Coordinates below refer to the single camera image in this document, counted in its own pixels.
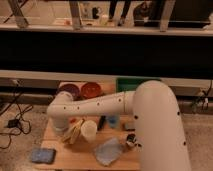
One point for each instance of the yellow banana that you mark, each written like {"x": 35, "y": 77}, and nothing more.
{"x": 72, "y": 133}

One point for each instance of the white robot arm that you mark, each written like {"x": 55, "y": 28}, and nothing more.
{"x": 157, "y": 120}

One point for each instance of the green plastic tray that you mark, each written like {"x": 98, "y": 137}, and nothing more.
{"x": 129, "y": 84}

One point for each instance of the orange bowl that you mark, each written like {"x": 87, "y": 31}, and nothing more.
{"x": 91, "y": 90}

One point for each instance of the purple bowl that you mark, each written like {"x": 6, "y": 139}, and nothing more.
{"x": 70, "y": 88}

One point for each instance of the small blue cup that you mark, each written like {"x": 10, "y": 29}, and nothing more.
{"x": 113, "y": 121}

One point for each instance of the dark grey sponge block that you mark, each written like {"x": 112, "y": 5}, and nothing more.
{"x": 129, "y": 126}

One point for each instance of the white plastic cup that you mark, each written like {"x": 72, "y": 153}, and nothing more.
{"x": 89, "y": 130}

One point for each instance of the wooden table board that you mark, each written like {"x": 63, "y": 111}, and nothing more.
{"x": 80, "y": 156}

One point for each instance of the small metal can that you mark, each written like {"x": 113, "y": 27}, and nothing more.
{"x": 131, "y": 140}

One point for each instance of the light blue cloth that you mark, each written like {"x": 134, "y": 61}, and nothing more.
{"x": 108, "y": 152}

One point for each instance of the blue sponge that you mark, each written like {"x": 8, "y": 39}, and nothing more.
{"x": 43, "y": 155}

